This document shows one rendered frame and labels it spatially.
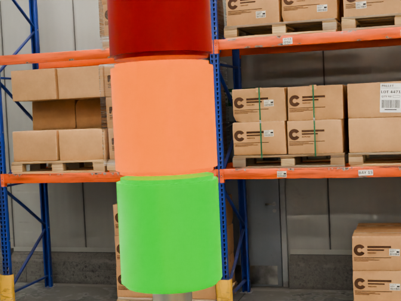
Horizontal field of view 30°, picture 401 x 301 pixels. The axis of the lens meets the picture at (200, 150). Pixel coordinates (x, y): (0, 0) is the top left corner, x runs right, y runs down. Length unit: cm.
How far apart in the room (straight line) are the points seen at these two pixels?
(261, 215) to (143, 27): 913
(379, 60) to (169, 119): 892
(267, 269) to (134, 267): 922
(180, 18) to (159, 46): 2
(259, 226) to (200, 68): 915
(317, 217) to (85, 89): 323
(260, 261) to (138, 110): 924
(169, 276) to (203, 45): 11
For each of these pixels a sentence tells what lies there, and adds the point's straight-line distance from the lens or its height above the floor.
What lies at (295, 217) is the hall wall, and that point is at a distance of 945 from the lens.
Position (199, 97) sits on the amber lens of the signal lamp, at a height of 225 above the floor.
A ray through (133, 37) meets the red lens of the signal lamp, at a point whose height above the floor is 228.
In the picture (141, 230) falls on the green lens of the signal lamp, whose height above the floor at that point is 219.
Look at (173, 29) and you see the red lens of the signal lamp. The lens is 34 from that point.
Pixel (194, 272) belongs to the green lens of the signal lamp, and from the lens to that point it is 35.
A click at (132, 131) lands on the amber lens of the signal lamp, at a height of 224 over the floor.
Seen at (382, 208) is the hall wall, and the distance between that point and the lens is 932.
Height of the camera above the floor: 224
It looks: 3 degrees down
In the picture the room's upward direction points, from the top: 3 degrees counter-clockwise
